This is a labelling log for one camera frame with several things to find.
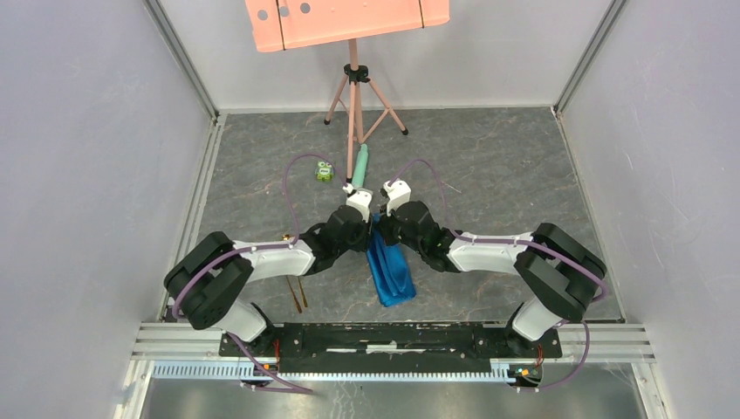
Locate blue cloth napkin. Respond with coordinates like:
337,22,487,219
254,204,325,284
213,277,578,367
366,214,416,307

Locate gold spoon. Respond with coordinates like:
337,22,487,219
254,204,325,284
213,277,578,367
289,276,308,311

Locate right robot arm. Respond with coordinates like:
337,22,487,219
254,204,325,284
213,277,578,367
376,201,607,356

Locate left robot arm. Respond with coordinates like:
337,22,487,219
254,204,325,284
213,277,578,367
163,205,371,356

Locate mint green flashlight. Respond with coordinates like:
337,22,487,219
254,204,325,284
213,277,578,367
351,143,369,189

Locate green owl toy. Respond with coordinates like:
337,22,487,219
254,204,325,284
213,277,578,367
315,161,335,182

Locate gold fork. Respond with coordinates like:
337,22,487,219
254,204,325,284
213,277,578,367
285,276,303,313

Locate pink music stand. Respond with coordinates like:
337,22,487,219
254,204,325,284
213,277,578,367
244,0,450,181

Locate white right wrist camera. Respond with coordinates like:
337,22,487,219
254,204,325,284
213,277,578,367
380,179,411,216

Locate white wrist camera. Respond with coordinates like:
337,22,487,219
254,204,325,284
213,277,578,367
342,183,373,223
380,179,411,216

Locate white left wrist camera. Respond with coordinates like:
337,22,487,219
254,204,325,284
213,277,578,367
342,183,373,223

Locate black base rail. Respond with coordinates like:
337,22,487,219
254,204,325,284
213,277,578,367
246,322,563,374

